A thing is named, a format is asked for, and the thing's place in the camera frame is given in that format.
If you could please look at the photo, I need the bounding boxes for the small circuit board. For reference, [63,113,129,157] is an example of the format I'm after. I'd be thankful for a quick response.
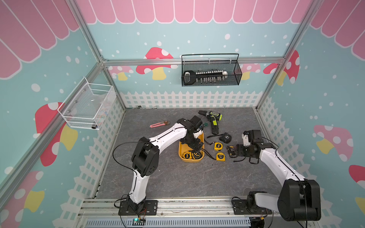
[132,218,146,226]

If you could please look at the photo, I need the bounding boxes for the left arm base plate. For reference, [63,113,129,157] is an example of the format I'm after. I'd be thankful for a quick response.
[118,200,158,216]

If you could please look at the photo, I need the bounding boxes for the black green cordless drill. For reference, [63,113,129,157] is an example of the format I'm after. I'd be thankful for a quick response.
[198,110,222,135]

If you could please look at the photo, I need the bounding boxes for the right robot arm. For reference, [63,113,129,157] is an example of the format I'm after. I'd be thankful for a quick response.
[235,130,321,221]

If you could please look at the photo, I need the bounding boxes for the socket bit holder set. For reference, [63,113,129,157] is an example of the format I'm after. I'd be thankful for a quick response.
[182,70,228,86]

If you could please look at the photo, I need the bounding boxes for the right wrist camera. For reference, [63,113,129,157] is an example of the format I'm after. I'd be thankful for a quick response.
[242,131,251,146]

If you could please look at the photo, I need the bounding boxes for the pink utility knife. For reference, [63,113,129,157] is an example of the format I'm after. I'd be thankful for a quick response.
[150,121,170,128]

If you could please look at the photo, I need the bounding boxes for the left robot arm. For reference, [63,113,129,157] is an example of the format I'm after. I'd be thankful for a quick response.
[117,116,205,216]

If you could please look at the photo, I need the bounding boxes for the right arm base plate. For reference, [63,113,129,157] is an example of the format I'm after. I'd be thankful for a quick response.
[231,198,272,217]

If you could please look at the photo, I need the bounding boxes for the black wire wall basket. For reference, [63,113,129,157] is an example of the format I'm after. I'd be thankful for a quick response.
[181,53,242,86]

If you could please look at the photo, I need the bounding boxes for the yellow storage tray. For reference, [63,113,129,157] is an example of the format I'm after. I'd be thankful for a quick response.
[178,134,205,163]

